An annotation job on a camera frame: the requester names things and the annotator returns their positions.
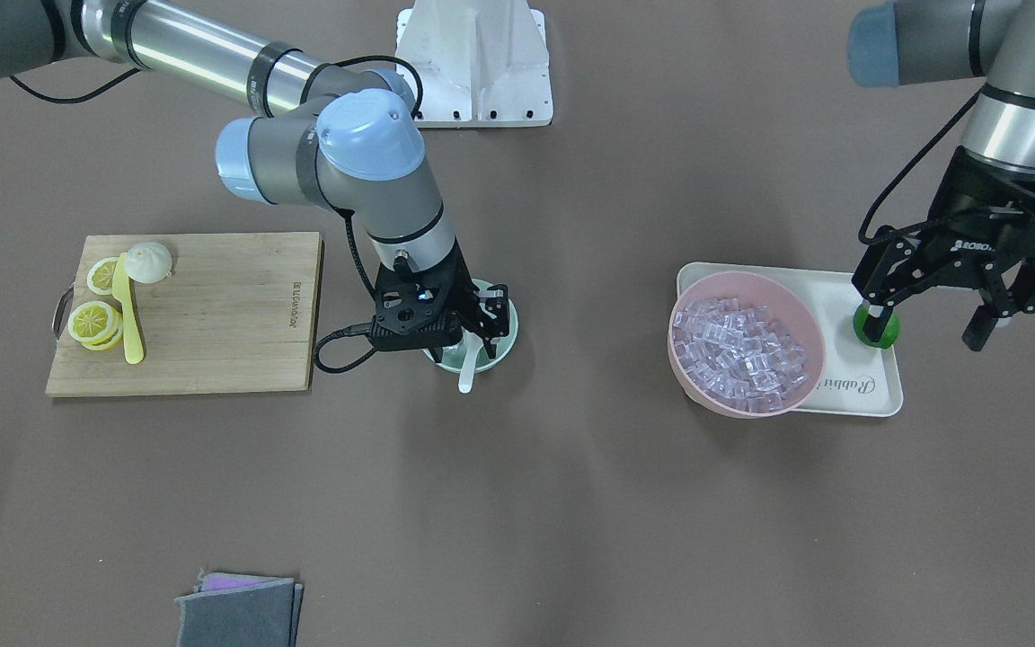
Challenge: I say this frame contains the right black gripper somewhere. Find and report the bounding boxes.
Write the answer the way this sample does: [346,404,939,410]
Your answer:
[375,244,510,371]

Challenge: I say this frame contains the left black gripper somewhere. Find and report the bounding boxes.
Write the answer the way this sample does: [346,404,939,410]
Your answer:
[852,147,1035,351]

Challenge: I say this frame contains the white ceramic spoon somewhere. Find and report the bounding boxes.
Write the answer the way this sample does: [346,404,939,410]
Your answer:
[457,332,483,394]

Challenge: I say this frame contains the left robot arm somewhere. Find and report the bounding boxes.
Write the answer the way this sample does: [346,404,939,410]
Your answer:
[846,1,1035,351]

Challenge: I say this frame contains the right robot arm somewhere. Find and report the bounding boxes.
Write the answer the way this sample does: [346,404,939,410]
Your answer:
[0,1,513,367]

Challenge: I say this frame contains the mint green bowl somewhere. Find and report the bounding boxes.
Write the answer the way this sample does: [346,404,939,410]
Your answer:
[421,300,518,373]

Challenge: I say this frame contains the pink bowl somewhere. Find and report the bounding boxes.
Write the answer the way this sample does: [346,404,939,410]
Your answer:
[666,270,826,419]

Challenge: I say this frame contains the clear ice cubes pile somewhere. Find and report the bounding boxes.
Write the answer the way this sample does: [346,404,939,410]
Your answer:
[669,297,816,415]

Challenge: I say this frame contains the green lime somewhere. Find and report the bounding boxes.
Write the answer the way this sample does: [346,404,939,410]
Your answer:
[852,302,900,349]

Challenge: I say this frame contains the beige rabbit tray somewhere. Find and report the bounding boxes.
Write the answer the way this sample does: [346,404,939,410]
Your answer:
[675,261,904,417]

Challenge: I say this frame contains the bamboo cutting board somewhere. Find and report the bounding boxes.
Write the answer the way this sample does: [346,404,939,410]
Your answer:
[46,232,322,398]

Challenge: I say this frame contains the yellow plastic knife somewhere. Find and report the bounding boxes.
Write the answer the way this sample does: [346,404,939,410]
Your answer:
[111,253,146,365]

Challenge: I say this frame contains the grey folded cloth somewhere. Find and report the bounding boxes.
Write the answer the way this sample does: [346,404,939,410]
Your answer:
[175,571,304,646]

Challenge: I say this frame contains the stacked lemon slices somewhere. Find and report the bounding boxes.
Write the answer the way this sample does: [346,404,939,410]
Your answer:
[68,300,123,351]

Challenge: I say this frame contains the single lemon slice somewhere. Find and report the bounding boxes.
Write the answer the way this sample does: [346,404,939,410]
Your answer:
[86,255,119,297]

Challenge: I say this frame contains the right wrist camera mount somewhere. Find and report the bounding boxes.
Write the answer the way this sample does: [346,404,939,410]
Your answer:
[368,299,464,352]

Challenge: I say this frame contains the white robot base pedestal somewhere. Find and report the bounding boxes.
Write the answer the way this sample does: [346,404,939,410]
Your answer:
[395,1,554,129]

